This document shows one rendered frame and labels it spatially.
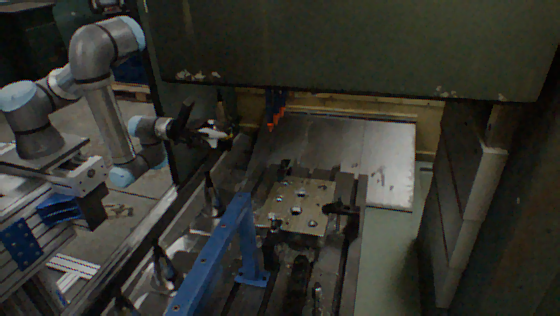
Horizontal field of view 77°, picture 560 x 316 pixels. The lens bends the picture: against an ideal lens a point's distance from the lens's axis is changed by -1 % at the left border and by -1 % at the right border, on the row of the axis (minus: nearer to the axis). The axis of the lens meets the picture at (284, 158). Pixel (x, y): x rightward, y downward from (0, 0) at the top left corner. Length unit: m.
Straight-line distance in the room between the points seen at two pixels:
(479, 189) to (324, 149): 1.26
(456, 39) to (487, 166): 0.31
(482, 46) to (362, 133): 1.50
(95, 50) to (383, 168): 1.42
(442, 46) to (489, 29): 0.06
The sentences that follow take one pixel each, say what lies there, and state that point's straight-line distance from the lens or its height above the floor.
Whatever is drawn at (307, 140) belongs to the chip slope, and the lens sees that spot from 2.03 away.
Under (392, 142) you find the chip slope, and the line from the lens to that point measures 2.03.
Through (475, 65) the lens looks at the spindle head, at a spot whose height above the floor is 1.61.
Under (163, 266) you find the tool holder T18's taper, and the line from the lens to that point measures 0.72.
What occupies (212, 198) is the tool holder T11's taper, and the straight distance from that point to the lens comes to 0.86.
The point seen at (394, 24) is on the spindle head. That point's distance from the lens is 0.59.
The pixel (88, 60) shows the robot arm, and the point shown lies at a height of 1.52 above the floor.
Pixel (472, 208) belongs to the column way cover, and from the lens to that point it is 0.87.
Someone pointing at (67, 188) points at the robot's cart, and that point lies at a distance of 1.46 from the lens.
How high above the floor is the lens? 1.79
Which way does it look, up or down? 33 degrees down
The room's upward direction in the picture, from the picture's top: 2 degrees counter-clockwise
